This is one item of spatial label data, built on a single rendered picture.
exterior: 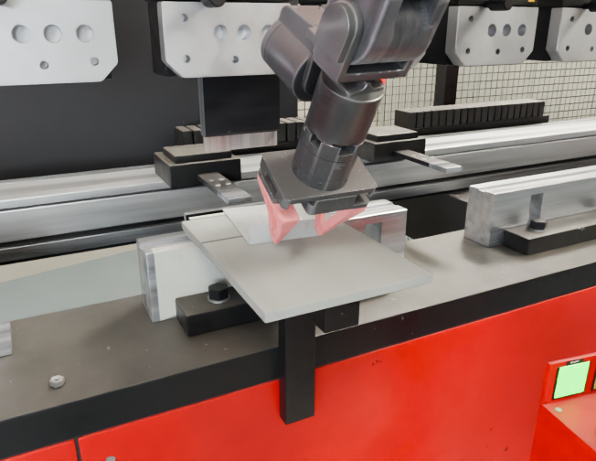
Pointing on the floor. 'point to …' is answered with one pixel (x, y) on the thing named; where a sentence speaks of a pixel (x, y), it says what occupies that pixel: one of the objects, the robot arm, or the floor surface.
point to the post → (446, 85)
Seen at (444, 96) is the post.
